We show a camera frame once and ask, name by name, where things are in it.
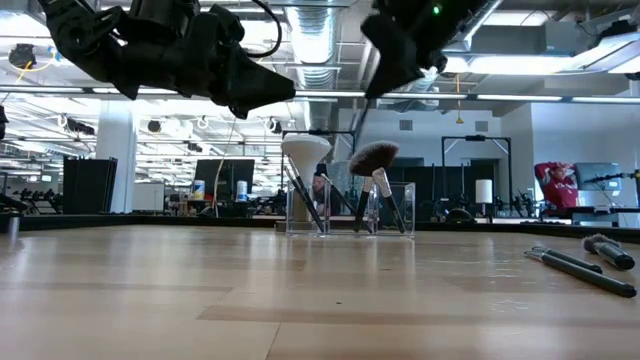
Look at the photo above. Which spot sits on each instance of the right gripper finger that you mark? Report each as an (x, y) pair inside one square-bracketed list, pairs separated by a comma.
[(395, 55)]

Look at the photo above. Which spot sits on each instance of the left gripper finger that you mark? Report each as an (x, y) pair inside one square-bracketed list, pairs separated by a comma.
[(255, 80)]

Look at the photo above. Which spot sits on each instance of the black fan makeup brush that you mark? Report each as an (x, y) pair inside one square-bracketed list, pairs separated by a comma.
[(374, 156)]

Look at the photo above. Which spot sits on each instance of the thin black makeup brush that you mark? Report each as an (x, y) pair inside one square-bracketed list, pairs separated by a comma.
[(345, 202), (309, 200), (301, 200), (580, 272)]

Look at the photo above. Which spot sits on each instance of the silver-ferrule black makeup brush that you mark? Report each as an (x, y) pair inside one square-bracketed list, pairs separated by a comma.
[(570, 258), (385, 185)]

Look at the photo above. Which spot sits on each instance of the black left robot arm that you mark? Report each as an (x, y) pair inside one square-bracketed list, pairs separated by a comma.
[(75, 35)]

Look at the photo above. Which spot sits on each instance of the white dome table lamp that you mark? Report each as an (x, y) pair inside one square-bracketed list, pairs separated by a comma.
[(306, 147)]

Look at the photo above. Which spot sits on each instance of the yellow hanging pendant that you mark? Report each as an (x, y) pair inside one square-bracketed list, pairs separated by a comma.
[(458, 119)]

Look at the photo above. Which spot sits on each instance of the black flat monitor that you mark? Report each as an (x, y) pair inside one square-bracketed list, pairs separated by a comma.
[(225, 177)]

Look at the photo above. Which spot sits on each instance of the white wipes canister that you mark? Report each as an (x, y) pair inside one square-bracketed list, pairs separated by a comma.
[(199, 190), (242, 191)]

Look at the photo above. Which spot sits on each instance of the white building column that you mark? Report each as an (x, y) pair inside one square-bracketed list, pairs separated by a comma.
[(116, 165)]

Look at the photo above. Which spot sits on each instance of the person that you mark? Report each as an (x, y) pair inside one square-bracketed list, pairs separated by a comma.
[(555, 187), (320, 190)]

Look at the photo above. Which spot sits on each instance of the black ceiling device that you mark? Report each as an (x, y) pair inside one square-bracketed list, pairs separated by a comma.
[(22, 55)]

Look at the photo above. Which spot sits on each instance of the black panel cabinet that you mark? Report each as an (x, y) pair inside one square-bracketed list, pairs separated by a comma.
[(90, 185)]

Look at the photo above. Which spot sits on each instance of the clear acrylic brush organizer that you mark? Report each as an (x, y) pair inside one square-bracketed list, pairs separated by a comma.
[(407, 210)]

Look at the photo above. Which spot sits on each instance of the white cylinder lamp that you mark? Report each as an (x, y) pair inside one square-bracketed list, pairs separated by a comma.
[(483, 191)]

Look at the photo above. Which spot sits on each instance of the grey desktop monitor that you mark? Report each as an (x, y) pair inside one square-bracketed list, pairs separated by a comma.
[(597, 175)]

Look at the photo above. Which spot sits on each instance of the grey office desk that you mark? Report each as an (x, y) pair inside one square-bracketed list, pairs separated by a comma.
[(600, 215)]

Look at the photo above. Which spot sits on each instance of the fluffy powder makeup brush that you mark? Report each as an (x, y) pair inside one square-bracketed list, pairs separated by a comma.
[(607, 252)]

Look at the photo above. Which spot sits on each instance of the silver ventilation duct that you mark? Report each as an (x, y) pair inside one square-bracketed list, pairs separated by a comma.
[(312, 35)]

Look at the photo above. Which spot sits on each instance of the black aluminium table frame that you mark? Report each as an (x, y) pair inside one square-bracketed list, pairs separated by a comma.
[(150, 221)]

